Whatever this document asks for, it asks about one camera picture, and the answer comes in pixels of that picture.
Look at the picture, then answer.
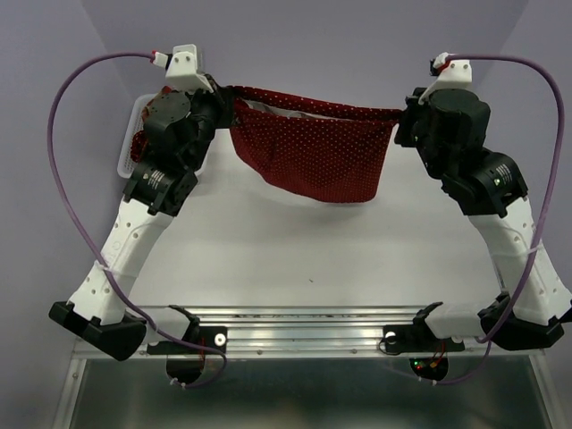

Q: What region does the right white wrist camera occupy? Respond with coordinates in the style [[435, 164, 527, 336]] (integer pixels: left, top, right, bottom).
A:
[[418, 52, 472, 105]]

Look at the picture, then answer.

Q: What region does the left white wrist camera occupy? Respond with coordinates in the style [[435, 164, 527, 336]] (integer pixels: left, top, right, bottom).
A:
[[152, 44, 214, 93]]

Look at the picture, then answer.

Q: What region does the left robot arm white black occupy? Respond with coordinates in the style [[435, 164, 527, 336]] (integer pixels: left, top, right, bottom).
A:
[[49, 88, 233, 361]]

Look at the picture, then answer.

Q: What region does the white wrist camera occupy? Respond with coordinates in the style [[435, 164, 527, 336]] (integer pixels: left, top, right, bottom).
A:
[[152, 44, 214, 93], [418, 52, 472, 105]]

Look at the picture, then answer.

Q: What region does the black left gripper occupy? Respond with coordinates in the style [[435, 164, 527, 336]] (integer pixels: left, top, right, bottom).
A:
[[177, 72, 238, 170]]

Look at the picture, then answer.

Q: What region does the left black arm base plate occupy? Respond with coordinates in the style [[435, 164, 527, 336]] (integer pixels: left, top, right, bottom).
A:
[[146, 324, 229, 356]]

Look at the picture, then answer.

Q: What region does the red polka dot skirt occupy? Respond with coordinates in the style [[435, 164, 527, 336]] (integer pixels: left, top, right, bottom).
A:
[[230, 86, 402, 204], [130, 130, 147, 164]]

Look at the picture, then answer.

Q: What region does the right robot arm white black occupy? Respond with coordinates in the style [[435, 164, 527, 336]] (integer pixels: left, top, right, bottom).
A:
[[388, 88, 571, 353]]

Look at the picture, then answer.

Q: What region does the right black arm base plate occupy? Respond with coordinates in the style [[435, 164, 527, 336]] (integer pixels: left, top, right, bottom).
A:
[[381, 324, 466, 356]]

